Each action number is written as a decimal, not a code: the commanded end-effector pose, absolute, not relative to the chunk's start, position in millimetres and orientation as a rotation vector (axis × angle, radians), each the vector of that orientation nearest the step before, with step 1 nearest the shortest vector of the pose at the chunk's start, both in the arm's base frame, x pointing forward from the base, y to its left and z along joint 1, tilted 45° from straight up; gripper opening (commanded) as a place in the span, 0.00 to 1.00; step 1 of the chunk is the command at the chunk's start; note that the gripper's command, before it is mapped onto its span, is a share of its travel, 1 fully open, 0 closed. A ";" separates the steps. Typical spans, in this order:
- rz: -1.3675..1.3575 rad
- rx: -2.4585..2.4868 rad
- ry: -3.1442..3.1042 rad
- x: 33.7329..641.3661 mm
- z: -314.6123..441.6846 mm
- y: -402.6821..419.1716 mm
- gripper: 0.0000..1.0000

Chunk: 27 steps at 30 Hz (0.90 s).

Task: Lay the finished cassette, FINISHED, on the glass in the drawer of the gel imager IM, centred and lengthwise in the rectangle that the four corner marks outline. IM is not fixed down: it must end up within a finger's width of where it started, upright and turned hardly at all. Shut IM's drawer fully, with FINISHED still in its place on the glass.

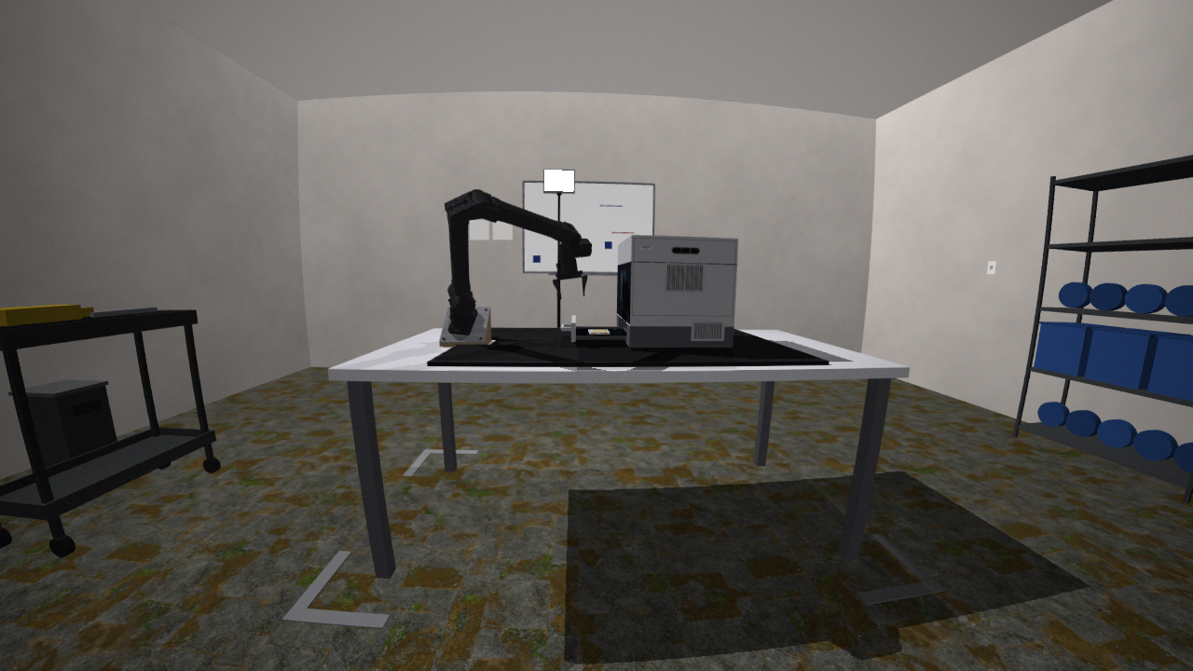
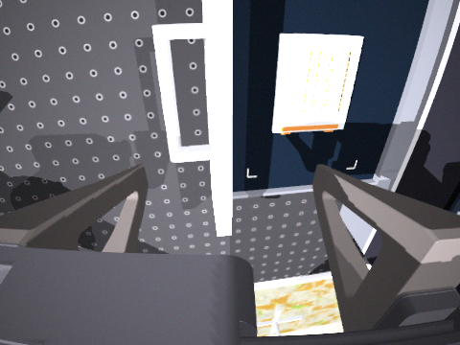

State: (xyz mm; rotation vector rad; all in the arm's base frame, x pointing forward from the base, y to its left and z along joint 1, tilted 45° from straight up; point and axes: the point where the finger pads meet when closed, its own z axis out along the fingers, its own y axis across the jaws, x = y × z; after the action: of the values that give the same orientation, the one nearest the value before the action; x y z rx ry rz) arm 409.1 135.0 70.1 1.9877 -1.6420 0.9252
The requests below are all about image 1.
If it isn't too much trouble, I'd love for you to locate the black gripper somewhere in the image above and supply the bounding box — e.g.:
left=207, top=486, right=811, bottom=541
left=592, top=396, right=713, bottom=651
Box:
left=554, top=257, right=587, bottom=298

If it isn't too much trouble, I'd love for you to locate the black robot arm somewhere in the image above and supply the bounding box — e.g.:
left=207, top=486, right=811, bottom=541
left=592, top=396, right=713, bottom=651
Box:
left=445, top=189, right=592, bottom=336

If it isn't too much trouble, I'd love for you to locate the white gel imager box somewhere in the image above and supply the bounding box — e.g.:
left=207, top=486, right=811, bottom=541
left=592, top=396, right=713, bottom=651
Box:
left=561, top=235, right=738, bottom=349

